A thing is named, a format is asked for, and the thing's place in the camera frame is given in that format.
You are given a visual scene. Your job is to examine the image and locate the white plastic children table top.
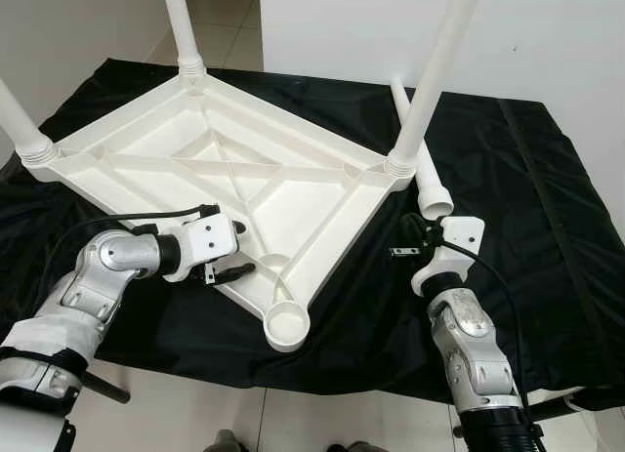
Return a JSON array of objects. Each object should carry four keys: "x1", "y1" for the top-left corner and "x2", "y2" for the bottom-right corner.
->
[{"x1": 20, "y1": 66, "x2": 416, "y2": 353}]

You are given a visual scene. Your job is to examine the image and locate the white plastic table leg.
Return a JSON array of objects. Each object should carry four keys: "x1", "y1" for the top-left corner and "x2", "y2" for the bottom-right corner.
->
[
  {"x1": 0, "y1": 79, "x2": 60, "y2": 170},
  {"x1": 161, "y1": 0, "x2": 208, "y2": 80},
  {"x1": 384, "y1": 0, "x2": 484, "y2": 178},
  {"x1": 389, "y1": 79, "x2": 455, "y2": 219}
]

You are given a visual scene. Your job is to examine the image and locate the black table cloth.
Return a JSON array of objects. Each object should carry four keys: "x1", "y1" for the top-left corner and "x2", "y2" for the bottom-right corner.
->
[{"x1": 0, "y1": 57, "x2": 625, "y2": 404}]

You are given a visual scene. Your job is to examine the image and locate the pink table with black legs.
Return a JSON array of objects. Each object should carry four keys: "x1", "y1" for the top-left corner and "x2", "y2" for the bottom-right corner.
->
[{"x1": 83, "y1": 369, "x2": 611, "y2": 438}]

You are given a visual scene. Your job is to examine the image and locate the grey left robot foot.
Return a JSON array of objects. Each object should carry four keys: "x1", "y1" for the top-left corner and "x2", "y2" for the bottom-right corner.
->
[{"x1": 208, "y1": 430, "x2": 247, "y2": 452}]

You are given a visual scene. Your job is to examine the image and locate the grey robot foot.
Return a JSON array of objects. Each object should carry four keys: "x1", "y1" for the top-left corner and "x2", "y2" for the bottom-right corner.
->
[
  {"x1": 327, "y1": 440, "x2": 392, "y2": 452},
  {"x1": 208, "y1": 430, "x2": 247, "y2": 452}
]

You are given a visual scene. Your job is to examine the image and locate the grey right robot foot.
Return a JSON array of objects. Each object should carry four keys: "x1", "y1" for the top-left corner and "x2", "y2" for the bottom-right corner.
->
[{"x1": 327, "y1": 440, "x2": 392, "y2": 452}]

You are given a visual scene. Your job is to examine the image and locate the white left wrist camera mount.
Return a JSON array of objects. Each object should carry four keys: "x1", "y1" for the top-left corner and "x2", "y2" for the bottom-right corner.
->
[{"x1": 181, "y1": 206, "x2": 245, "y2": 285}]

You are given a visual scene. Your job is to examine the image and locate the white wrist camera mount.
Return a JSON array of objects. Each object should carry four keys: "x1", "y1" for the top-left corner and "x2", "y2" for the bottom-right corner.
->
[
  {"x1": 181, "y1": 206, "x2": 245, "y2": 285},
  {"x1": 412, "y1": 216, "x2": 486, "y2": 297}
]

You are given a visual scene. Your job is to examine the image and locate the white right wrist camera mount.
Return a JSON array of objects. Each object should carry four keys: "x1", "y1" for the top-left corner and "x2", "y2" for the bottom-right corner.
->
[{"x1": 412, "y1": 216, "x2": 486, "y2": 297}]

